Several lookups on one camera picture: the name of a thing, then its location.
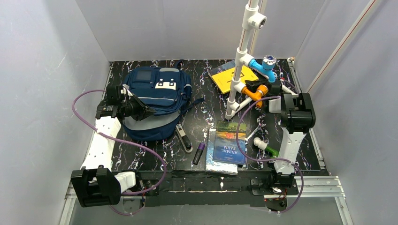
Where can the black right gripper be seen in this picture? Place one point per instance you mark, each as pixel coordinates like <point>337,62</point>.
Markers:
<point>259,86</point>

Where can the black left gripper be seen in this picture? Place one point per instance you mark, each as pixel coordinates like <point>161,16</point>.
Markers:
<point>136,108</point>

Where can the yellow notebook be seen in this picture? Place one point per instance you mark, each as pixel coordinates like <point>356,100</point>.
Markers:
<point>222,77</point>

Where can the navy blue student backpack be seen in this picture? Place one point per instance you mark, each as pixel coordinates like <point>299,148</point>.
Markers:
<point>168,91</point>

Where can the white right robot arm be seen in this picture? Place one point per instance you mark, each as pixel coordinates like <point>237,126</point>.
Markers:
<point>297,118</point>

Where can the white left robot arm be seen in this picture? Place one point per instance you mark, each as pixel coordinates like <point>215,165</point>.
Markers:
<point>95,184</point>

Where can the orange plastic tap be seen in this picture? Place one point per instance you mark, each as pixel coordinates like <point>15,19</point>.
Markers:
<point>260,92</point>

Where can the dark blue 1984 book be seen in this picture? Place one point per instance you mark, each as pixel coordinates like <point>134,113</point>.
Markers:
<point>226,66</point>

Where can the blue plastic tap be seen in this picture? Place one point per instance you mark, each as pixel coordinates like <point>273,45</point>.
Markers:
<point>265,68</point>

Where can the silver wrench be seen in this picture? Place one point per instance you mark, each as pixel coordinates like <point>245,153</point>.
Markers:
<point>247,139</point>

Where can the green white plastic tap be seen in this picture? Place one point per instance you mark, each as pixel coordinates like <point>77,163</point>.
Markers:
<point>264,146</point>

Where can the thin white rear pole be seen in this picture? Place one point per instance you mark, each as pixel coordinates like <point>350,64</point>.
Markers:
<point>262,6</point>

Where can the purple black marker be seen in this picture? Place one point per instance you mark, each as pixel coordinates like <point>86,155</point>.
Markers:
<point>198,153</point>

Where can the Animal Farm book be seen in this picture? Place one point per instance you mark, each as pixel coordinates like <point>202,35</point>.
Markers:
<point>227,140</point>

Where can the blue book underneath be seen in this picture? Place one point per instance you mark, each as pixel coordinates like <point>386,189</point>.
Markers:
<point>213,166</point>

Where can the white pole with red stripe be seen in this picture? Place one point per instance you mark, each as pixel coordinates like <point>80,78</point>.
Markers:
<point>350,35</point>

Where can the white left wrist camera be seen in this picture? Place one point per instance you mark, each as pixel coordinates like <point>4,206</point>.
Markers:
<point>125,91</point>

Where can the white PVC pipe frame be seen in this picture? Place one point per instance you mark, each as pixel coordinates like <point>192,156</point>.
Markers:
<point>252,20</point>

